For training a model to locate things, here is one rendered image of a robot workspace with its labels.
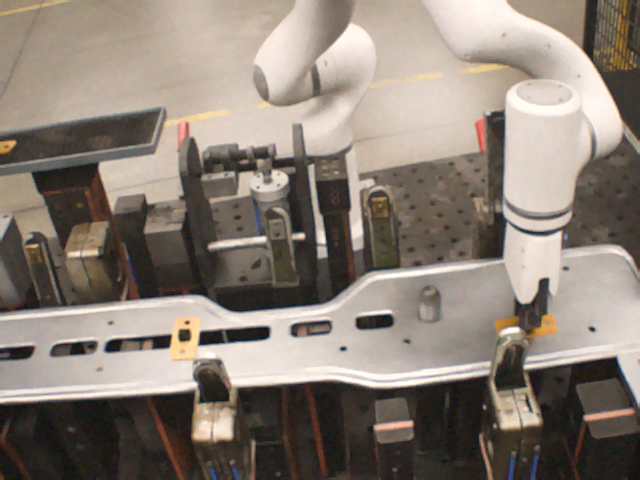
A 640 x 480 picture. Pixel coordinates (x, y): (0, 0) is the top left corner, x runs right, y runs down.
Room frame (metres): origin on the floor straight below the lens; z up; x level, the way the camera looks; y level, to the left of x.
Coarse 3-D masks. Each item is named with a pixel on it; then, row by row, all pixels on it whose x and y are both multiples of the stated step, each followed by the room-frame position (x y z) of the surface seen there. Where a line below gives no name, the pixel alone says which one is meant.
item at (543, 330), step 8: (496, 320) 0.71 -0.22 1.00; (504, 320) 0.71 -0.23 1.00; (512, 320) 0.71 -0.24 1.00; (544, 320) 0.70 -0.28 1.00; (552, 320) 0.69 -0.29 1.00; (496, 328) 0.70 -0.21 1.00; (536, 328) 0.68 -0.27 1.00; (544, 328) 0.68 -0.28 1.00; (552, 328) 0.68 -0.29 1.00; (528, 336) 0.67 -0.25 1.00
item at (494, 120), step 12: (504, 108) 0.91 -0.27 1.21; (492, 120) 0.90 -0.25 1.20; (504, 120) 0.87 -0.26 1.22; (492, 132) 0.90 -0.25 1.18; (504, 132) 0.86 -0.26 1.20; (492, 144) 0.89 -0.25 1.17; (504, 144) 0.89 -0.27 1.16; (492, 156) 0.89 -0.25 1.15; (504, 156) 0.89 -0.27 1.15; (492, 168) 0.88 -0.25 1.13; (504, 168) 0.89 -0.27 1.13; (492, 180) 0.88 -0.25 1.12; (492, 192) 0.88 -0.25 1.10; (492, 204) 0.87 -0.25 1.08; (492, 216) 0.87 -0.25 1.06; (504, 216) 0.88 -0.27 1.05
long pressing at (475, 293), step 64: (576, 256) 0.82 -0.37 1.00; (0, 320) 0.84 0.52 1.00; (64, 320) 0.82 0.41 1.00; (128, 320) 0.81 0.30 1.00; (256, 320) 0.78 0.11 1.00; (320, 320) 0.77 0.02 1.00; (448, 320) 0.73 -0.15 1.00; (576, 320) 0.69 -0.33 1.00; (0, 384) 0.70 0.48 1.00; (64, 384) 0.69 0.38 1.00; (128, 384) 0.68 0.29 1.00; (192, 384) 0.67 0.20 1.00; (256, 384) 0.66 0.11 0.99; (384, 384) 0.63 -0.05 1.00
